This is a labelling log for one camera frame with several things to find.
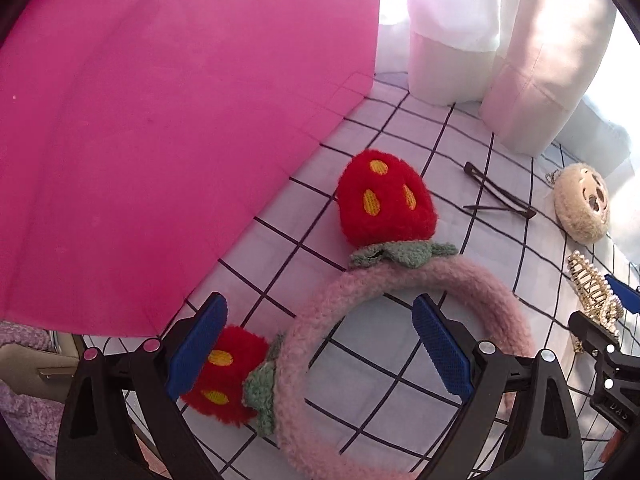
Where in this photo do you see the beige plush sloth keychain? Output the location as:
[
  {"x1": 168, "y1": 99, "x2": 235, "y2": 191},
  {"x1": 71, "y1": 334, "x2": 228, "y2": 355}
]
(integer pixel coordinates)
[{"x1": 546, "y1": 162, "x2": 610, "y2": 246}]

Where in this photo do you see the dark brown snap hair clip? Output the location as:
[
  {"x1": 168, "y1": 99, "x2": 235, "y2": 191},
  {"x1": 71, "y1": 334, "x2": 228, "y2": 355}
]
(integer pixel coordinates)
[{"x1": 463, "y1": 162, "x2": 537, "y2": 220}]

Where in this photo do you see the pearl hair claw clip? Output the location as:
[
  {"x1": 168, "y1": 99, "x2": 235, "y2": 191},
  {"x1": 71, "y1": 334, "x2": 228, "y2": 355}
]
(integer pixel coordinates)
[{"x1": 566, "y1": 250, "x2": 624, "y2": 354}]

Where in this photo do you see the white black grid cloth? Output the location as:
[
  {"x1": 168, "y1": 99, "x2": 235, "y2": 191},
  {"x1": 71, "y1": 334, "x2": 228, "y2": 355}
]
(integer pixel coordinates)
[{"x1": 181, "y1": 77, "x2": 614, "y2": 479}]

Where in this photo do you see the pink strawberry plush headband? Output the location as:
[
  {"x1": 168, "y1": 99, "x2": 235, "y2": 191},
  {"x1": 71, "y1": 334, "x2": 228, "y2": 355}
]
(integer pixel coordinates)
[{"x1": 181, "y1": 150, "x2": 534, "y2": 479}]

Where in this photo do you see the pink plastic storage bin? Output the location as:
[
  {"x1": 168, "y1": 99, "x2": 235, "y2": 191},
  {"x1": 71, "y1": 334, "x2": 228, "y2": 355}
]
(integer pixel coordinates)
[{"x1": 1, "y1": 0, "x2": 380, "y2": 336}]

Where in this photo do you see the sheer white inner curtain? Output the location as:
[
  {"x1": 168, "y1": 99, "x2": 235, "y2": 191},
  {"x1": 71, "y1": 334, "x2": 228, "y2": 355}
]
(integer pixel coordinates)
[{"x1": 375, "y1": 0, "x2": 409, "y2": 74}]

